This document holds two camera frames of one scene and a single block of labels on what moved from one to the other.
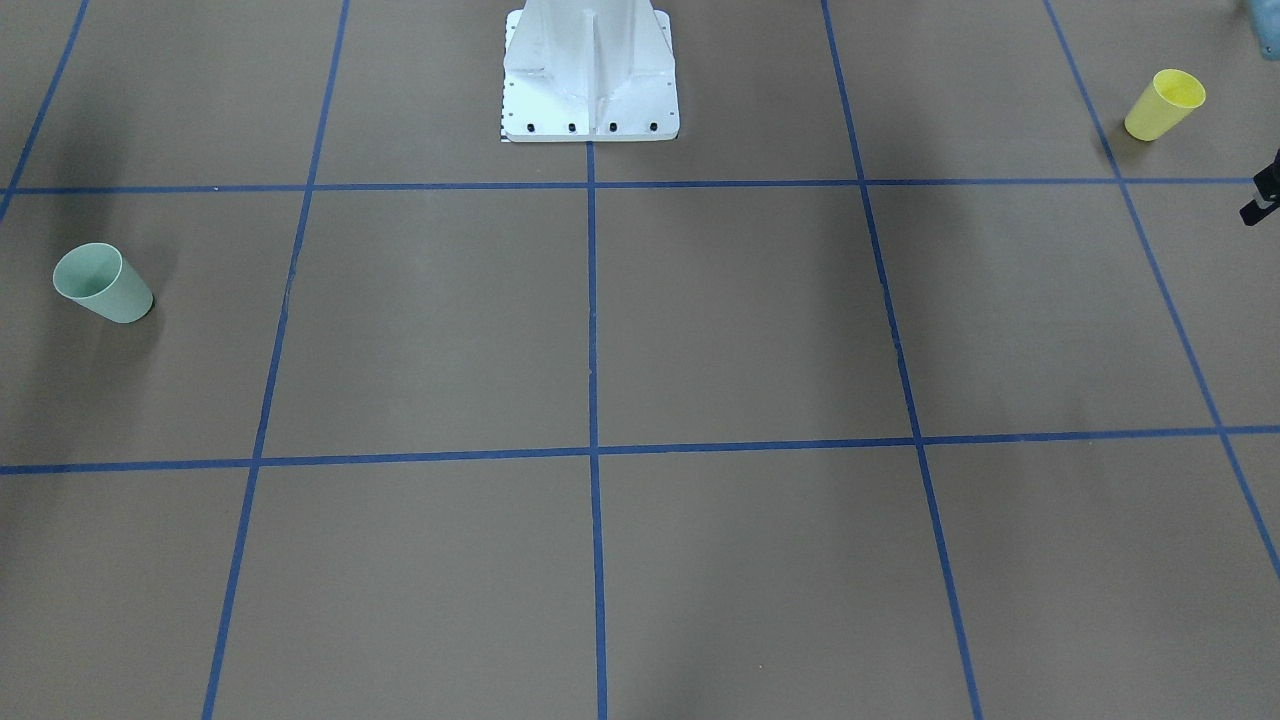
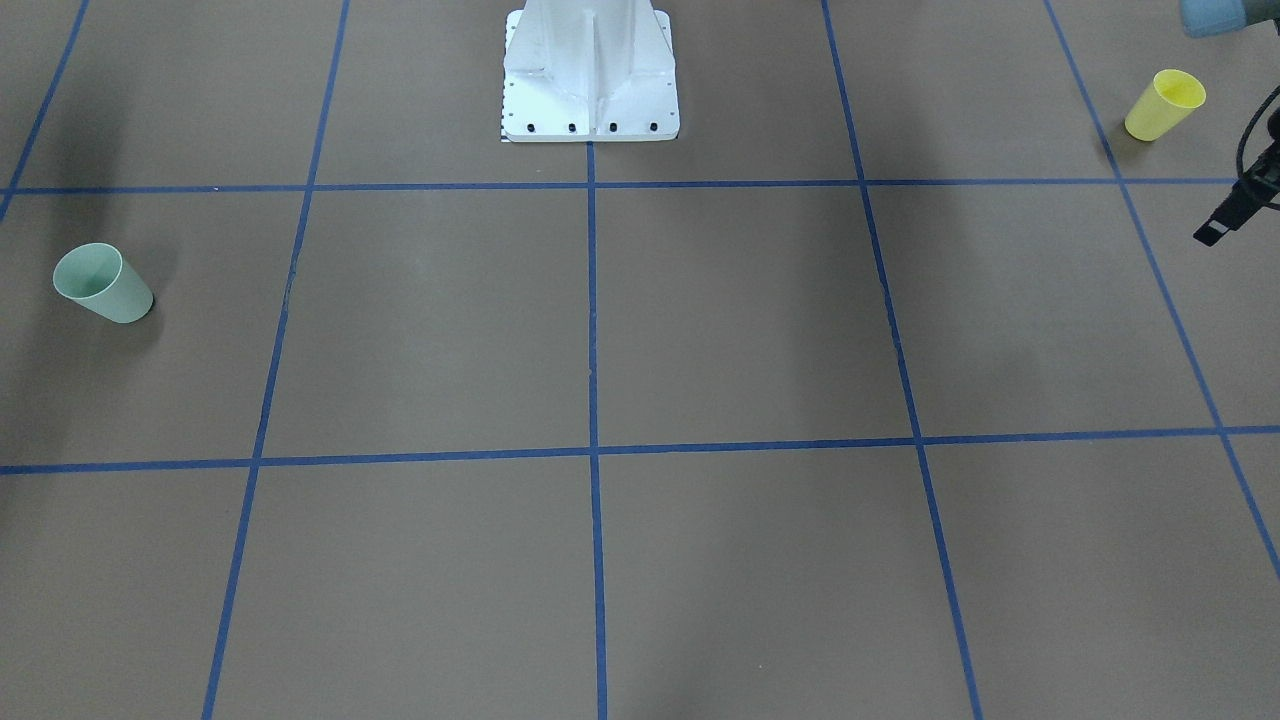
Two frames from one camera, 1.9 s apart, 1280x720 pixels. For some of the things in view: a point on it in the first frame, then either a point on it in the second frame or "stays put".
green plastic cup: (98, 275) stays put
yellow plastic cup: (1165, 104) stays put
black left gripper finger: (1266, 187) → (1250, 194)
